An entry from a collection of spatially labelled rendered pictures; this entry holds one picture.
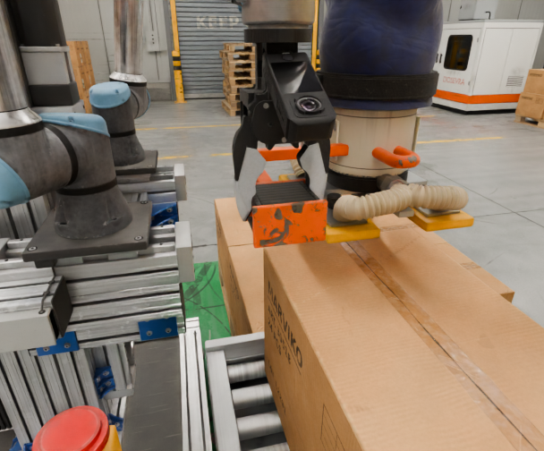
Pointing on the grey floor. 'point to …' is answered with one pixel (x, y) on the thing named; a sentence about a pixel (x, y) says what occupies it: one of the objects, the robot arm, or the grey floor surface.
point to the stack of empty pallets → (236, 73)
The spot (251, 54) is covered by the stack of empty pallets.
